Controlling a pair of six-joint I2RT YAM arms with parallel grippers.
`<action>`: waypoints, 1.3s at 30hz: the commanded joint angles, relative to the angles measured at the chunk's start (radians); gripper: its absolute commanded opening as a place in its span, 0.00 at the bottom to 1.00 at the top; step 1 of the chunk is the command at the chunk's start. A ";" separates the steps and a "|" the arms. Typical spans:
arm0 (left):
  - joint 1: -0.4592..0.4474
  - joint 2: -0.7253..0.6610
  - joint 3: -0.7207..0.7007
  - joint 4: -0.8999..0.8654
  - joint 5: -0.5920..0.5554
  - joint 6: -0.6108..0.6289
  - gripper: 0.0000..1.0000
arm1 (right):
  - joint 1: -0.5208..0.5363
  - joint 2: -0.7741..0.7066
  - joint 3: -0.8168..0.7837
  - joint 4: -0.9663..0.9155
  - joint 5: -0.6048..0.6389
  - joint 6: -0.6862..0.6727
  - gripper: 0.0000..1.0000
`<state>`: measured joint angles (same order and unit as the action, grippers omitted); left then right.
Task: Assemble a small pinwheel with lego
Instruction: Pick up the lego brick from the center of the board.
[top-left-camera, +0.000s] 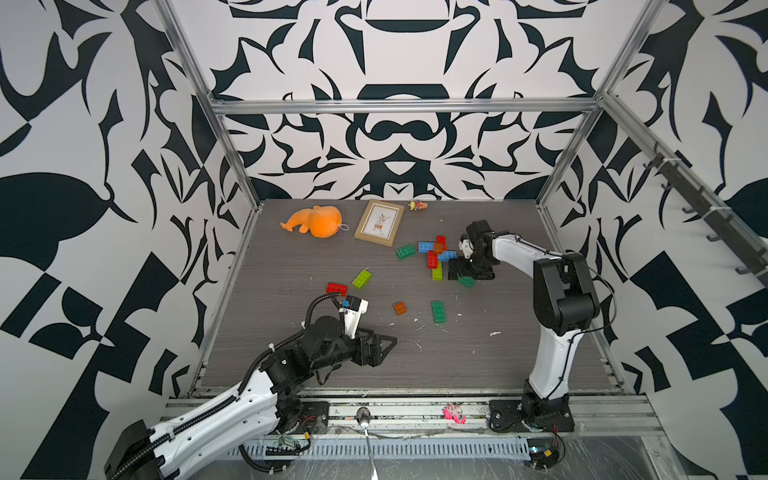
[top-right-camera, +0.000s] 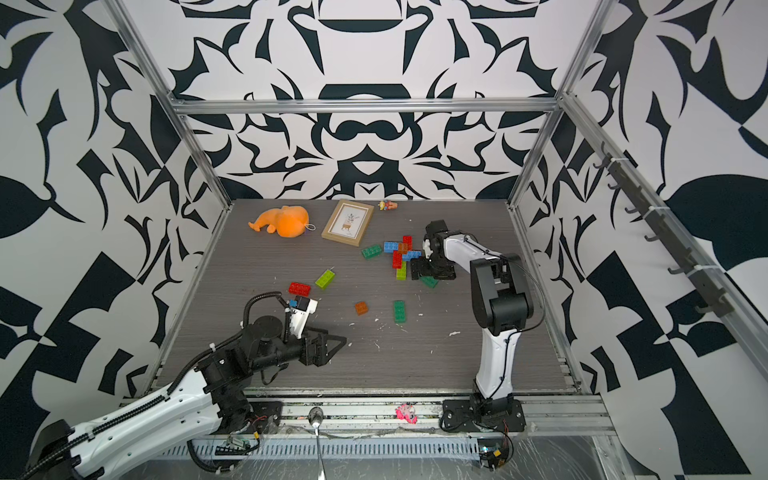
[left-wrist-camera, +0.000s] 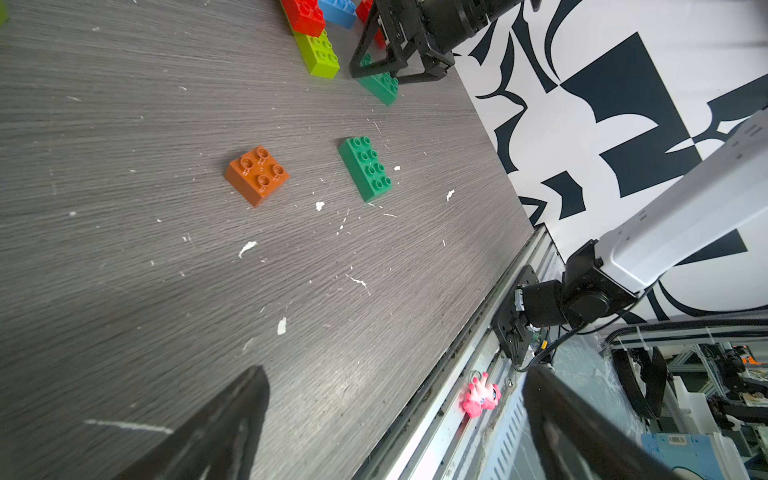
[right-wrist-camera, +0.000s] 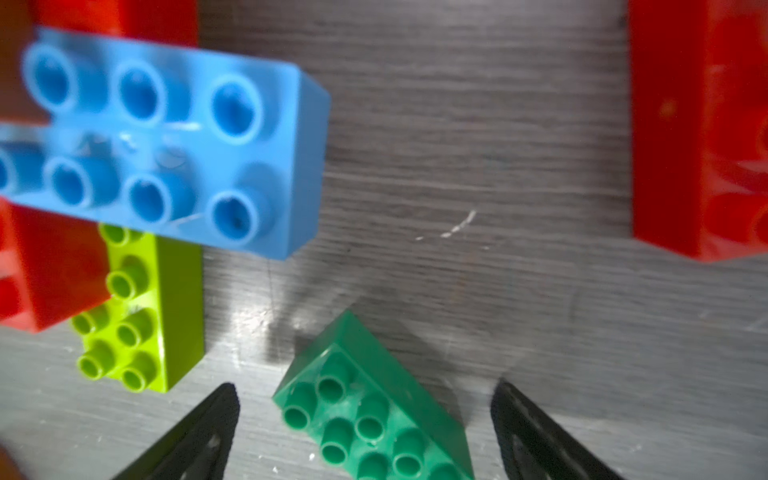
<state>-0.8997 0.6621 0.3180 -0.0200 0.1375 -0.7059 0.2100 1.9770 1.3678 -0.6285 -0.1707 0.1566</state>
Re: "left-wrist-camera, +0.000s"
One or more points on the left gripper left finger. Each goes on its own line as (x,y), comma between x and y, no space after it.
(219,442)

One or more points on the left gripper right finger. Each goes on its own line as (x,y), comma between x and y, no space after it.
(574,441)

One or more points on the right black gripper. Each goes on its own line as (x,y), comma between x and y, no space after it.
(405,29)

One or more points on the green lego brick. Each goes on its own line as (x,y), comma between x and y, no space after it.
(383,86)
(366,170)

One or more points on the red lego brick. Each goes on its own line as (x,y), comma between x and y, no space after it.
(363,11)
(304,16)

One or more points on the blue lego brick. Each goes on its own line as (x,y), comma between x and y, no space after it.
(339,12)

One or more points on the lime lego brick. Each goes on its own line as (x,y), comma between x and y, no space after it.
(318,54)

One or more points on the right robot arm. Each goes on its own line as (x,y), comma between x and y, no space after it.
(635,132)

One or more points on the orange square lego left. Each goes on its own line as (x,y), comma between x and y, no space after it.
(256,175)

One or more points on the pink toy on rail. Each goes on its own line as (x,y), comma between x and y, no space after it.
(481,395)

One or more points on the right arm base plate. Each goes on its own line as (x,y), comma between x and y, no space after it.
(529,303)

